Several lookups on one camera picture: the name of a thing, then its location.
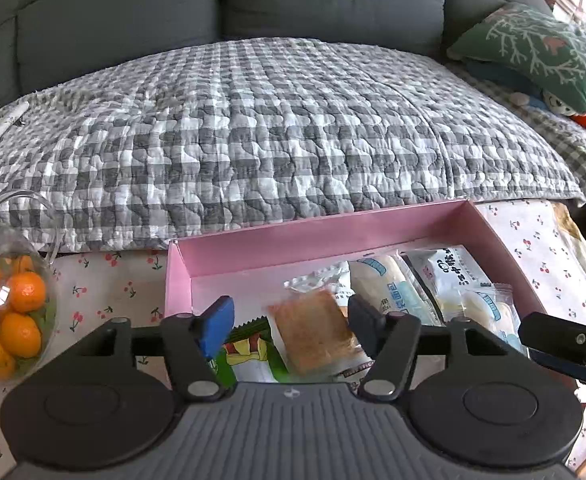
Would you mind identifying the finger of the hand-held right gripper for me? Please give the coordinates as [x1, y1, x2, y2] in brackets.
[518, 312, 586, 361]
[528, 349, 586, 396]

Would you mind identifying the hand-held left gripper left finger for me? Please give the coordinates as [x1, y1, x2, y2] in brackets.
[70, 296, 236, 403]

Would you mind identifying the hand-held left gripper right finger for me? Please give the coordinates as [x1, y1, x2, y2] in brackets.
[348, 294, 529, 403]

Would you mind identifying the green snack packet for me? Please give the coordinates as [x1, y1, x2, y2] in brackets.
[208, 316, 294, 386]

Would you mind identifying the long white blue bread packet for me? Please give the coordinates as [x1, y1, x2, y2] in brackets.
[348, 254, 441, 328]

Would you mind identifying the silver foil packet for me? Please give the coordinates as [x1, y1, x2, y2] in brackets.
[283, 261, 351, 311]

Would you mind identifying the small white blue bread packet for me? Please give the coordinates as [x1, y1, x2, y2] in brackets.
[443, 282, 529, 356]

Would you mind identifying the pink cardboard box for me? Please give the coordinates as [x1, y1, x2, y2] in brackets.
[164, 199, 549, 361]

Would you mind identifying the white packet black print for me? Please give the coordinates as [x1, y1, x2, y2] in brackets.
[405, 245, 496, 306]

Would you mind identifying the cherry print tablecloth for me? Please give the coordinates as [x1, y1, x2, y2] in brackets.
[0, 200, 586, 480]

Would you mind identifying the grey checkered quilt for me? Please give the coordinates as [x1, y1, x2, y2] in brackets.
[0, 37, 586, 253]

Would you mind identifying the pile of small tangerines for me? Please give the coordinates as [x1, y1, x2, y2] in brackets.
[0, 255, 48, 381]

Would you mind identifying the white plush toy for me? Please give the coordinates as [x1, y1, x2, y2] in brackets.
[510, 87, 581, 116]

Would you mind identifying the blue cushion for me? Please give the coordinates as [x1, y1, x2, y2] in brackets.
[460, 57, 549, 96]

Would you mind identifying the green branch print pillow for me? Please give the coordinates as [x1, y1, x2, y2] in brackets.
[446, 2, 586, 116]

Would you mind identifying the dark grey sofa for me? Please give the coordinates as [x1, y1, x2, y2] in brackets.
[0, 0, 554, 126]

